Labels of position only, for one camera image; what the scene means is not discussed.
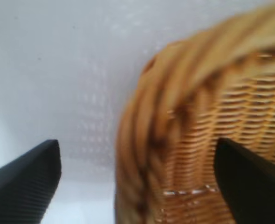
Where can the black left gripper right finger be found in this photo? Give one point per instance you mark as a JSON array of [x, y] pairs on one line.
[[254, 184]]

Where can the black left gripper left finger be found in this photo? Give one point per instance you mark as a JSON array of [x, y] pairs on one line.
[[21, 184]]

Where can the brown wicker basket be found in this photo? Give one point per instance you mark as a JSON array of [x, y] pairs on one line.
[[198, 128]]

